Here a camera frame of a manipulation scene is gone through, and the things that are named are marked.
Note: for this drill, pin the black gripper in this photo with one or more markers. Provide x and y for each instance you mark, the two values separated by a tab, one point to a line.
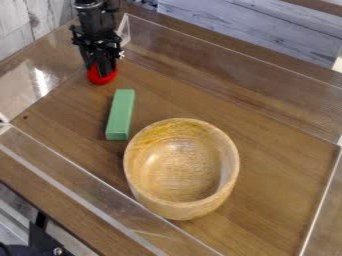
103	47

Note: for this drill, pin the red plush strawberry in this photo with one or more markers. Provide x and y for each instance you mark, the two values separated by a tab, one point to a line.
97	79

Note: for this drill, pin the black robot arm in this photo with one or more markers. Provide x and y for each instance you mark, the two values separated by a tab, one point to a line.
97	17

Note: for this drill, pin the green rectangular block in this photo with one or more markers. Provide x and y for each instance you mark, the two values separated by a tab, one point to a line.
121	115

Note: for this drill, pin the wooden bowl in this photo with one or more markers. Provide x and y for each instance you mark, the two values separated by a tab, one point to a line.
182	166

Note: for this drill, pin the black clamp under table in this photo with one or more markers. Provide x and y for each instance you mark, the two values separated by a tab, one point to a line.
42	244

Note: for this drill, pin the clear acrylic corner bracket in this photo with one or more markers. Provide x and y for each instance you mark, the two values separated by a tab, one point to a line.
123	30

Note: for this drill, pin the clear acrylic barrier wall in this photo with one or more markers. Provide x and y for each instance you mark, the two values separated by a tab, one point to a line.
281	115

